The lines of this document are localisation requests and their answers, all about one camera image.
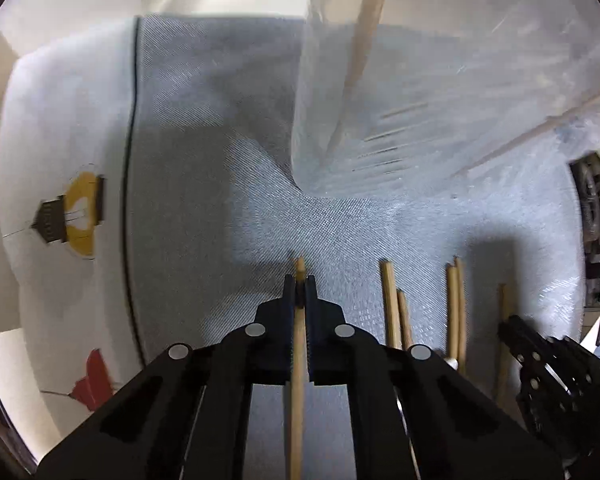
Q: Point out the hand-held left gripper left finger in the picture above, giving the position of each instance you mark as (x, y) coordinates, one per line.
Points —
(287, 320)

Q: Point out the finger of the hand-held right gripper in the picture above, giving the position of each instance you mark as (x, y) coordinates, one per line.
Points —
(540, 410)
(525, 337)

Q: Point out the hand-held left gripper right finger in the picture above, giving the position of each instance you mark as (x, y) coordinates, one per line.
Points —
(313, 330)

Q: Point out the wooden chopstick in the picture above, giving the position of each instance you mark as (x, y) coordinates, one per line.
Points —
(365, 30)
(451, 310)
(502, 302)
(461, 320)
(297, 420)
(530, 135)
(390, 305)
(405, 320)

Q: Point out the translucent plastic utensil holder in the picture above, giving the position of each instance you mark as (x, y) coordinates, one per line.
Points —
(430, 85)

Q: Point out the gas stove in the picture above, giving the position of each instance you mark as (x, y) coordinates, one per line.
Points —
(597, 210)

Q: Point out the grey woven mat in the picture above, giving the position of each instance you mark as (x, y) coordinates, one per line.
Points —
(205, 185)

